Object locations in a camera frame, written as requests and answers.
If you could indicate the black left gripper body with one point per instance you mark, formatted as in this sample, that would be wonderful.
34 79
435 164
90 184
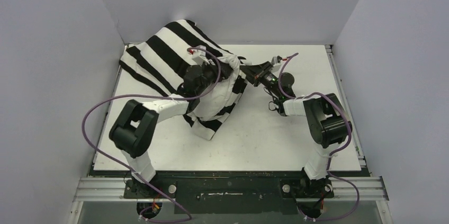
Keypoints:
209 75

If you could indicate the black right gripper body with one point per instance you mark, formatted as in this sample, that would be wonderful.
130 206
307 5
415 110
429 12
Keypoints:
257 74

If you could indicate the white pillow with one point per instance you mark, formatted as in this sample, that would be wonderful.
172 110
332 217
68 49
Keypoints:
224 95

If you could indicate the black white striped pillowcase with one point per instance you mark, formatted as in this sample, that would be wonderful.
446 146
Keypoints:
154 62

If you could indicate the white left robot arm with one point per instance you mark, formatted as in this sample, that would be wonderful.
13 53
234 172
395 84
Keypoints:
134 127

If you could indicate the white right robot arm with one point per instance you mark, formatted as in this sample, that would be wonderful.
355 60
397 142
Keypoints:
326 119

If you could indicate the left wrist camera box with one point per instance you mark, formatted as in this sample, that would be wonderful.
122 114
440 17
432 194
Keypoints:
198 56

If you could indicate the black metal base rail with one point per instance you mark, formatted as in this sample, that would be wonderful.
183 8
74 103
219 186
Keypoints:
232 192

